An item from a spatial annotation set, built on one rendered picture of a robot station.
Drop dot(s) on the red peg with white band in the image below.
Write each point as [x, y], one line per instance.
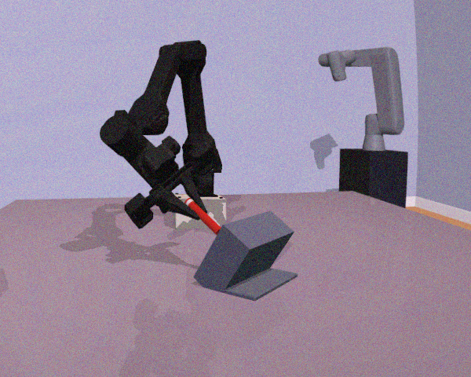
[206, 219]

